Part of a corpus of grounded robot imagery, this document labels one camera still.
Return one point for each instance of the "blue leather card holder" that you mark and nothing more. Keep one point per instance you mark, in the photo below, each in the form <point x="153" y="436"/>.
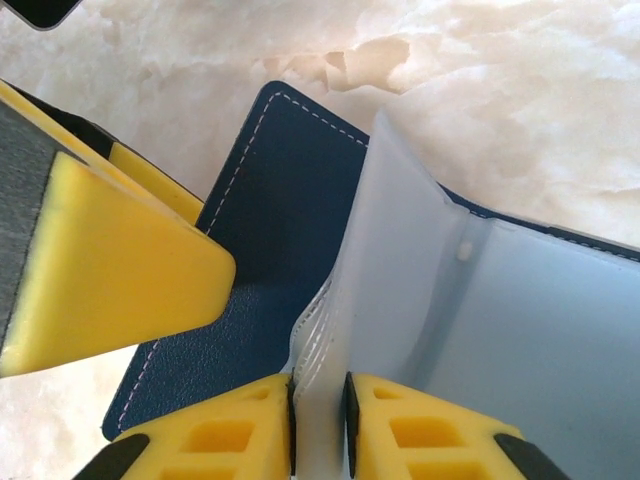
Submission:
<point x="290" y="200"/>

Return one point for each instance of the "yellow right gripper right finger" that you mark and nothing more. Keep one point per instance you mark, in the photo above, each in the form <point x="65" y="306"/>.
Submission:
<point x="425" y="440"/>

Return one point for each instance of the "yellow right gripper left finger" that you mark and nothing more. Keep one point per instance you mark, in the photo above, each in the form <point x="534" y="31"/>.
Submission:
<point x="215" y="440"/>

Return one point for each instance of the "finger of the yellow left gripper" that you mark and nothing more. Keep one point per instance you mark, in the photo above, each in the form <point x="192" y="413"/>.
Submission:
<point x="150" y="180"/>
<point x="125" y="260"/>

